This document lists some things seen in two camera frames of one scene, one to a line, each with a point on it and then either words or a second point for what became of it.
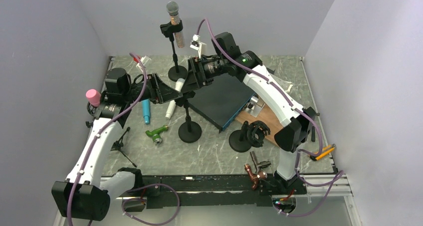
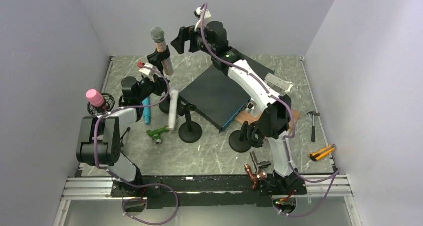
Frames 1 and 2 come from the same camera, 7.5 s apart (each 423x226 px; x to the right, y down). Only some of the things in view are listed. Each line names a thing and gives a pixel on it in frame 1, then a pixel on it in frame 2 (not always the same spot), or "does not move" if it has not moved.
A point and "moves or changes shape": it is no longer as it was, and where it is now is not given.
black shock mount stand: [253, 134] does not move
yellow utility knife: [325, 151] does not move
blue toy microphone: [146, 110] does not move
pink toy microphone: [94, 97] does not move
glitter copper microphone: [172, 7] to [157, 34]
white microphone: [179, 84] moves or changes shape
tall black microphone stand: [178, 72] to [155, 58]
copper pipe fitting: [255, 178] does not move
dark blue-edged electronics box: [221, 101] does not move
